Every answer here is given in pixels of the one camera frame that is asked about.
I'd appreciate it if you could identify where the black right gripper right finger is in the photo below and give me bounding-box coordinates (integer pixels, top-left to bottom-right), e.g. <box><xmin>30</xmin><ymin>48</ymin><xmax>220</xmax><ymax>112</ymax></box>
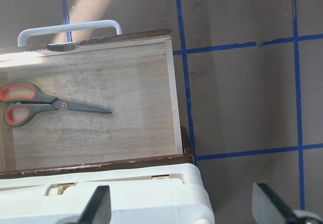
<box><xmin>252</xmin><ymin>182</ymin><xmax>322</xmax><ymax>224</ymax></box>

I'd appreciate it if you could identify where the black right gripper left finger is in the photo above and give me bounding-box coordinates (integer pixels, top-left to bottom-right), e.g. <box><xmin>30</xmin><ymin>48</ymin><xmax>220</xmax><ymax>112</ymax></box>
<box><xmin>55</xmin><ymin>185</ymin><xmax>111</xmax><ymax>223</ymax></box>

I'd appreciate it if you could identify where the brown wooden drawer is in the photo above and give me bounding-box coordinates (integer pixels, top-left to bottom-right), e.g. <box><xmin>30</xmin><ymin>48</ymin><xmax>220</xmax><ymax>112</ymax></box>
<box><xmin>1</xmin><ymin>29</ymin><xmax>193</xmax><ymax>179</ymax></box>

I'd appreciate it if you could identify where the white drawer handle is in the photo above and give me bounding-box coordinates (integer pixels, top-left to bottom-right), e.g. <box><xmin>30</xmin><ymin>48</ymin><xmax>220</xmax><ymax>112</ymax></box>
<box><xmin>17</xmin><ymin>20</ymin><xmax>123</xmax><ymax>47</ymax></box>

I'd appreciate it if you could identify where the white plastic tray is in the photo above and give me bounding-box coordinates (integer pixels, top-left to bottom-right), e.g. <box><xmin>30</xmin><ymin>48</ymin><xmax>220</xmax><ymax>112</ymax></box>
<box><xmin>1</xmin><ymin>163</ymin><xmax>215</xmax><ymax>223</ymax></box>

